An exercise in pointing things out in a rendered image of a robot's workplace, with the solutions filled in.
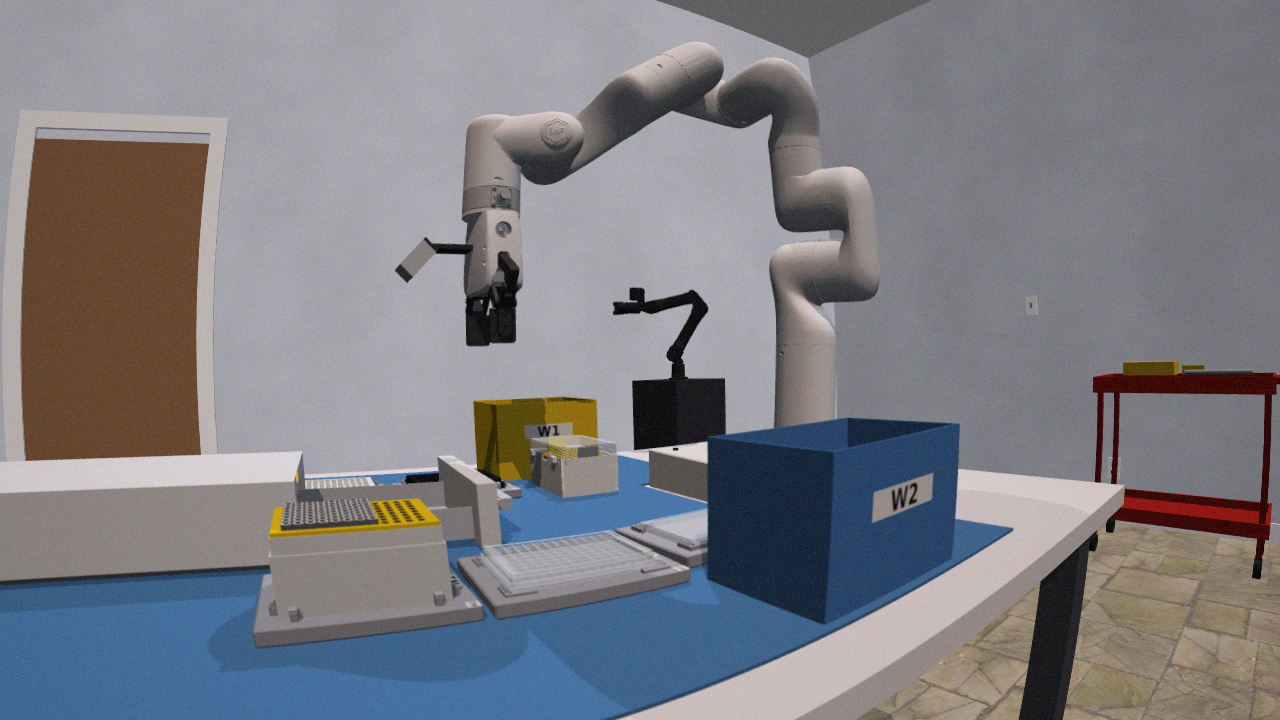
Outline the blue open-top bin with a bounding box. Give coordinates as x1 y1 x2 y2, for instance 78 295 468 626
707 418 960 625

